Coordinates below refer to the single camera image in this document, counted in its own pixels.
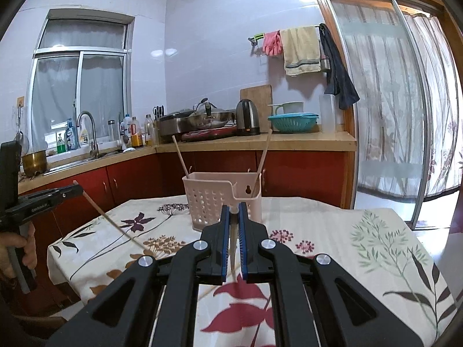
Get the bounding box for metal towel rail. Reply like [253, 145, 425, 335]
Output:
[248, 24, 327, 59]

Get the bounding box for floral tablecloth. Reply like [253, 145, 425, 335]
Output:
[47, 195, 455, 347]

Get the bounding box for pale green cup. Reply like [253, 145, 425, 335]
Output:
[273, 101, 305, 116]

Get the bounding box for blue soap bottle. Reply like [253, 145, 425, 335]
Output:
[65, 118, 78, 152]

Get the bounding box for clear plastic bottle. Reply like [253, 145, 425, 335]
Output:
[144, 114, 156, 146]

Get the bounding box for steel electric kettle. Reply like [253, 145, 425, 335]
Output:
[235, 99, 261, 137]

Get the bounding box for steel kitchen faucet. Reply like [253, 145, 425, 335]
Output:
[76, 111, 100, 160]

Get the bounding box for teal plastic colander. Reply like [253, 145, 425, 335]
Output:
[267, 112, 320, 134]

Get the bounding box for steel sink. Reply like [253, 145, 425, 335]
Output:
[46, 153, 122, 171]

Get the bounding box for pink plastic utensil basket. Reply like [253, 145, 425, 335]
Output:
[182, 173, 263, 232]

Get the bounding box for beige kitchen countertop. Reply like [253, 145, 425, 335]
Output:
[17, 129, 357, 195]

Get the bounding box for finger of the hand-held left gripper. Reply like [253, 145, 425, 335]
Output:
[5, 184, 84, 222]

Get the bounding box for beige towel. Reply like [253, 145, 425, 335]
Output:
[279, 25, 323, 77]

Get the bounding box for aluminium frame window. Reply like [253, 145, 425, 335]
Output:
[31, 9, 135, 153]

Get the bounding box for clear plastic container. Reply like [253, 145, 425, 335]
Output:
[319, 93, 337, 134]

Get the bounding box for wooden chopstick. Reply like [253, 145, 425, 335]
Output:
[72, 180, 155, 254]
[231, 208, 241, 279]
[252, 129, 273, 196]
[171, 135, 190, 178]

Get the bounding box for steel wok with lid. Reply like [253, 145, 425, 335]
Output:
[179, 98, 234, 133]

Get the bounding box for brass pot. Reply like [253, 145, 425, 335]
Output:
[21, 149, 50, 178]

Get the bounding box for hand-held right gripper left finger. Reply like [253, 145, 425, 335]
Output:
[45, 205, 231, 347]

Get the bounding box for sliding glass door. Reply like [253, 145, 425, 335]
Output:
[321, 0, 432, 225]

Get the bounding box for white yellow-label spray bottle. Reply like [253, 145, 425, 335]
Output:
[77, 117, 91, 147]

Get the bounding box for floral sheer curtain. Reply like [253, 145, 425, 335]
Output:
[407, 12, 463, 204]

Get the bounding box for wooden cutting board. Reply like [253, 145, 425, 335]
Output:
[239, 84, 273, 133]

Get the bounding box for hanging metal strainer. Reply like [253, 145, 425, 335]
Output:
[14, 96, 30, 153]

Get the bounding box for red induction cooker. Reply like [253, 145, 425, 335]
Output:
[180, 126, 240, 142]

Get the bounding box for dark grey cloth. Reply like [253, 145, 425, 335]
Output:
[318, 23, 361, 110]

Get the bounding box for pink rubber gloves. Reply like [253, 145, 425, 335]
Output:
[262, 30, 284, 58]

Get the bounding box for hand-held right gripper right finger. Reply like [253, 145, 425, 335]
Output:
[239, 202, 425, 347]

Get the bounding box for person's left hand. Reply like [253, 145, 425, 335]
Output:
[0, 222, 37, 280]

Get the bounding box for steel electric cooker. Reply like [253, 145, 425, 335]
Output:
[158, 113, 189, 144]

